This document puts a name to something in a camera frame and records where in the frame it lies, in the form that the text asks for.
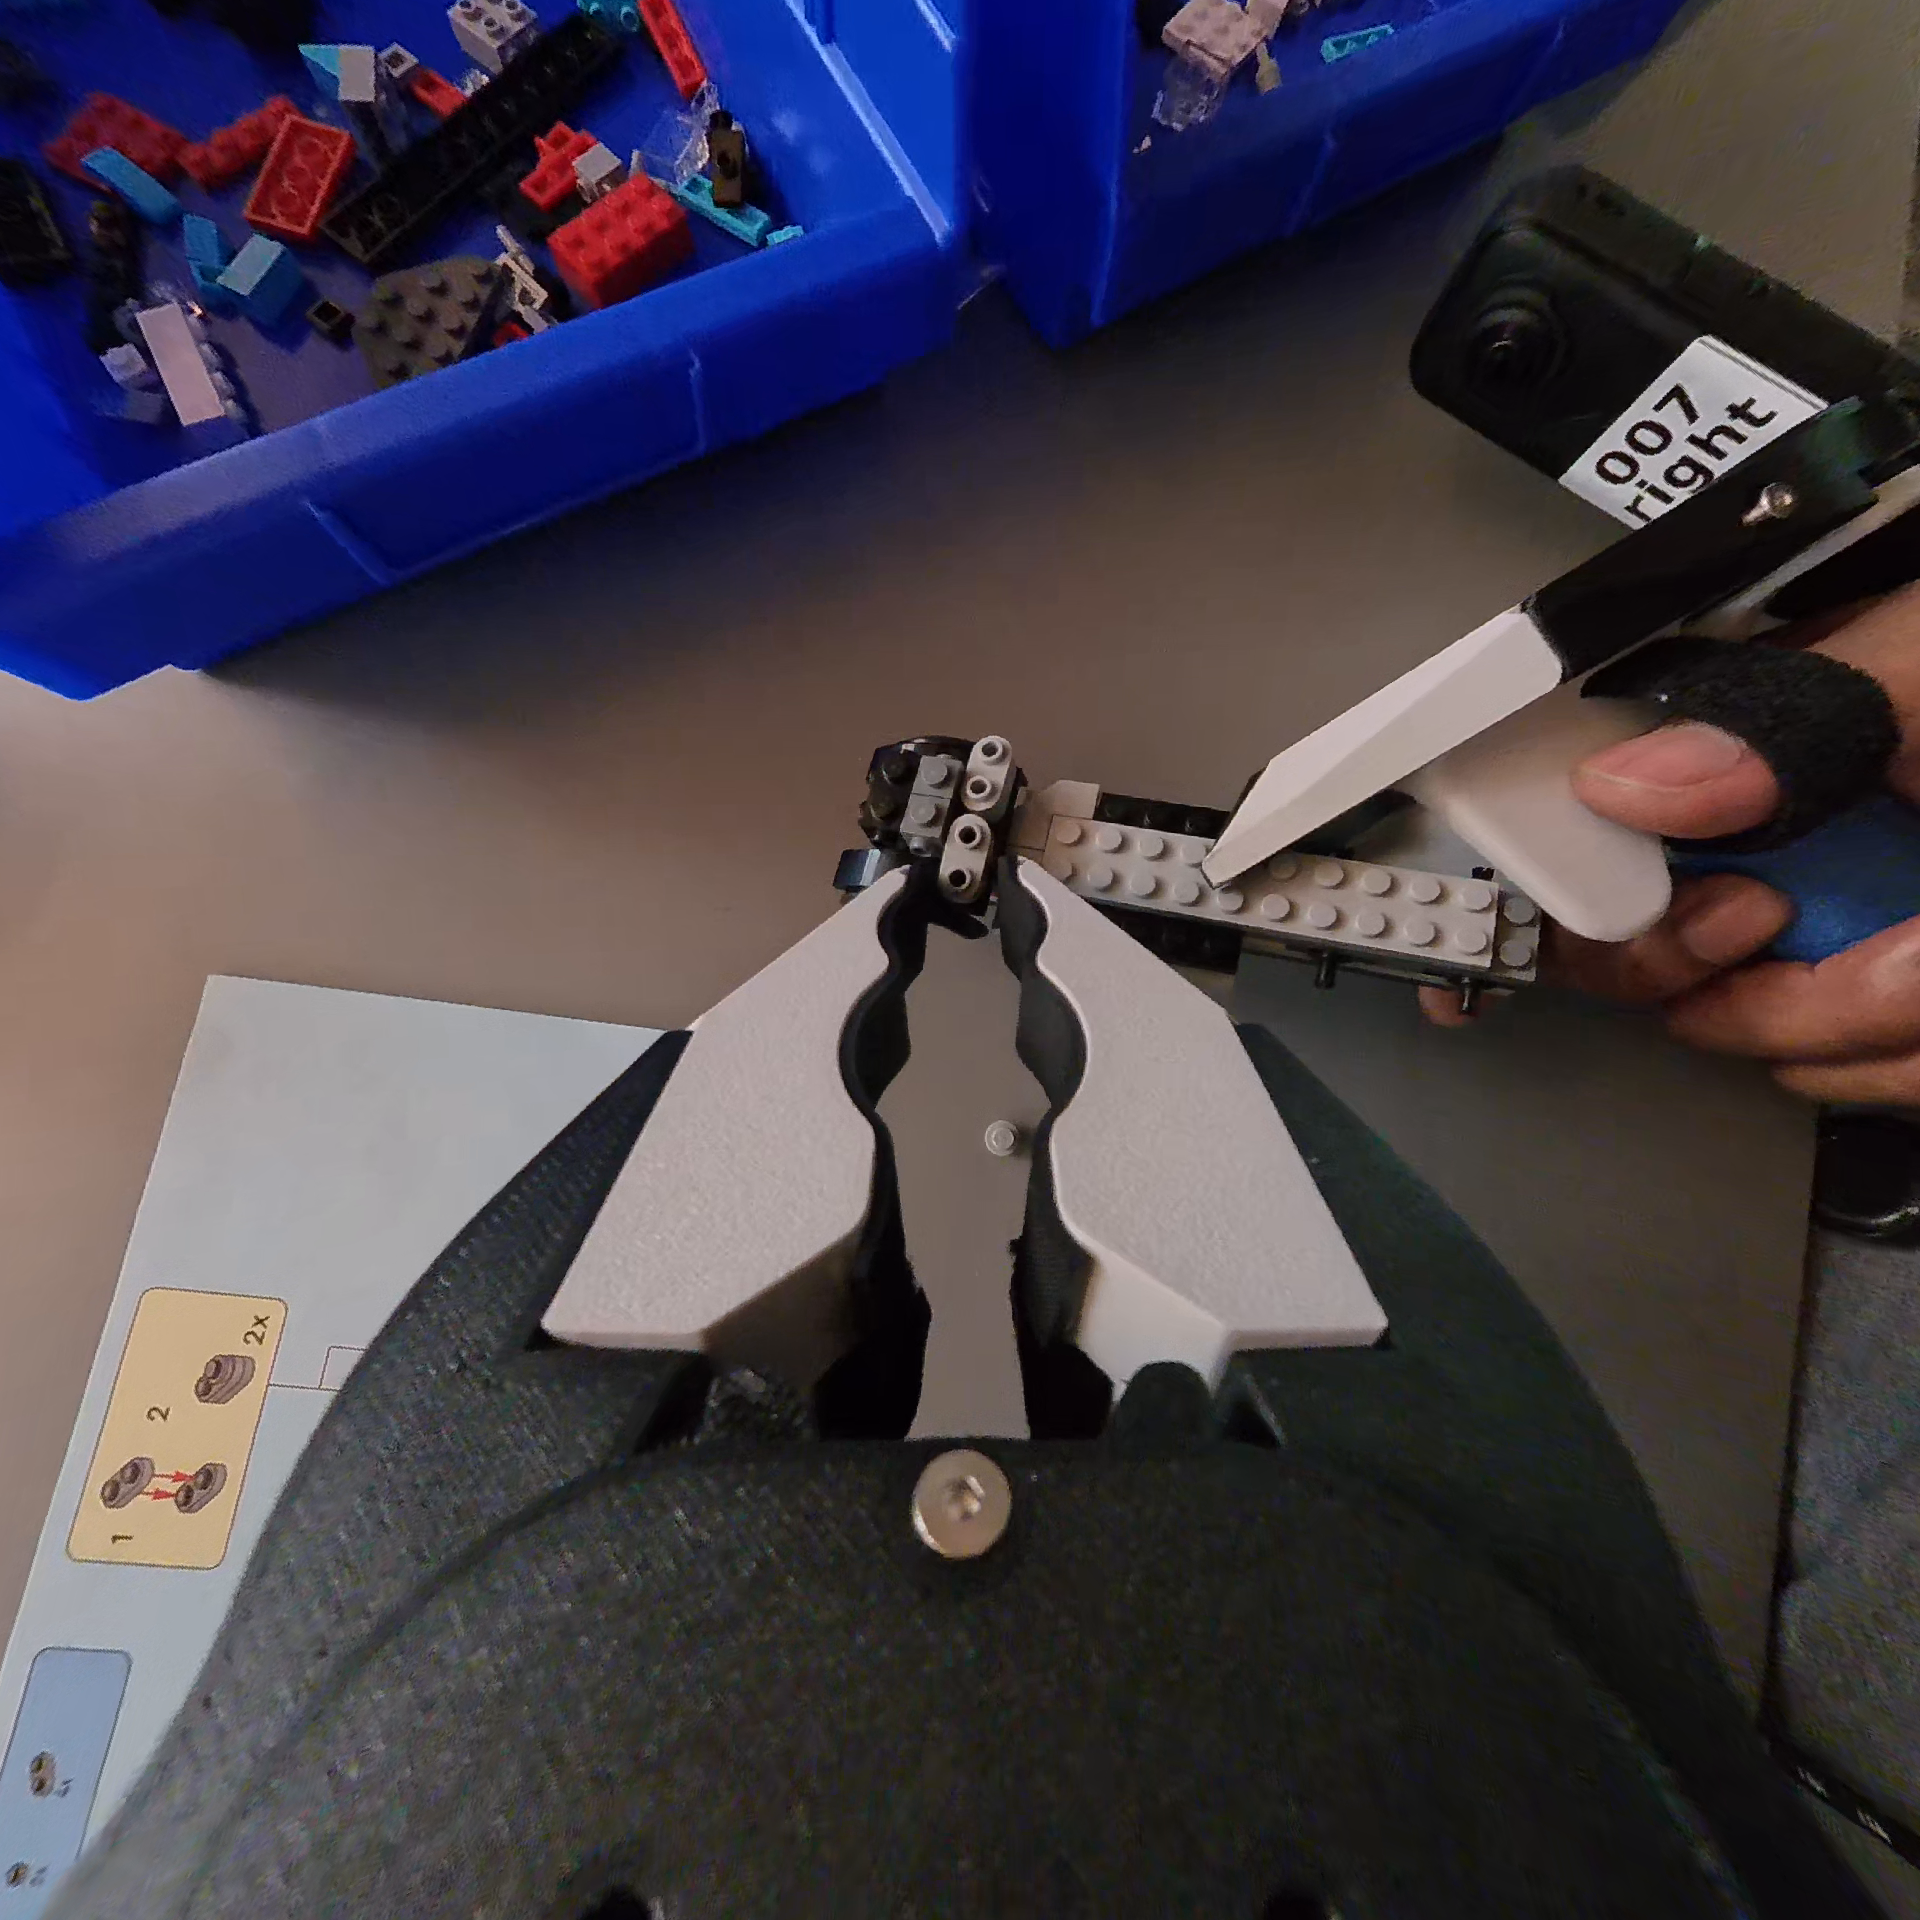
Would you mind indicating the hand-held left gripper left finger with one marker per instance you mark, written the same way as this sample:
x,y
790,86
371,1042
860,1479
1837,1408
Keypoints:
x,y
721,1200

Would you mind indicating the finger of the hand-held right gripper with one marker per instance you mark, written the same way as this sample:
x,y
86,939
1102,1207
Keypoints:
x,y
1381,735

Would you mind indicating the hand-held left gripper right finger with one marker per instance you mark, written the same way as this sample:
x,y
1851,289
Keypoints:
x,y
1201,1200

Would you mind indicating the grey toy brick model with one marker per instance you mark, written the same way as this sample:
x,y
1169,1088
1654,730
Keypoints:
x,y
1349,907

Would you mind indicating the small grey toy brick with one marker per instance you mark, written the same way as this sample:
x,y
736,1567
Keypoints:
x,y
963,855

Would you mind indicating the blue plastic bin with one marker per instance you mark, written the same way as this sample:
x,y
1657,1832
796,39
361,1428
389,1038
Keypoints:
x,y
451,495
1201,195

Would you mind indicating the person's right forearm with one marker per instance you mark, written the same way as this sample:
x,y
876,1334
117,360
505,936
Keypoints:
x,y
1868,1171

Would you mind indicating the person's right hand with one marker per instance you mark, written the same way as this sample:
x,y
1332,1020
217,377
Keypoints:
x,y
1800,1020

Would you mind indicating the toy instruction booklet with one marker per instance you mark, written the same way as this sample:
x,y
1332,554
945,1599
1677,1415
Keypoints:
x,y
300,1124

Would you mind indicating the pile of grey white toy bricks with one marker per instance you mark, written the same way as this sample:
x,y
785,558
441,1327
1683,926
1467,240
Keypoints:
x,y
1215,44

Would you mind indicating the pile of red black toy bricks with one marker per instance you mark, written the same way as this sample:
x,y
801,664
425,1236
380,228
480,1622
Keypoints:
x,y
375,195

